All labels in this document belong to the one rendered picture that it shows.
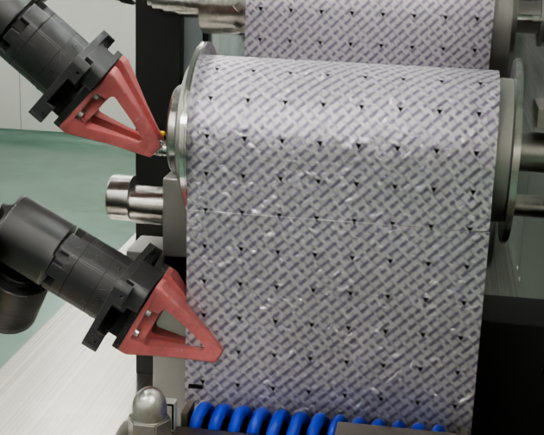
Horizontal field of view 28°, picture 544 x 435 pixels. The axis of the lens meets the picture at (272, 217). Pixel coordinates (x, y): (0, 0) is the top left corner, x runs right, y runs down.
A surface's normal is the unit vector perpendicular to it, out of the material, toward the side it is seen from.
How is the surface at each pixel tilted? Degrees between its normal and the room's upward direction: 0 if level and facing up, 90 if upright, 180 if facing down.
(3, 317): 119
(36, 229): 51
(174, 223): 90
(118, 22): 90
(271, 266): 90
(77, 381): 0
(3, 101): 90
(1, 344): 0
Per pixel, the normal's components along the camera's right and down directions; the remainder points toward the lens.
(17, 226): 0.16, -0.23
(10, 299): -0.11, 0.70
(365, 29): -0.15, 0.29
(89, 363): 0.04, -0.96
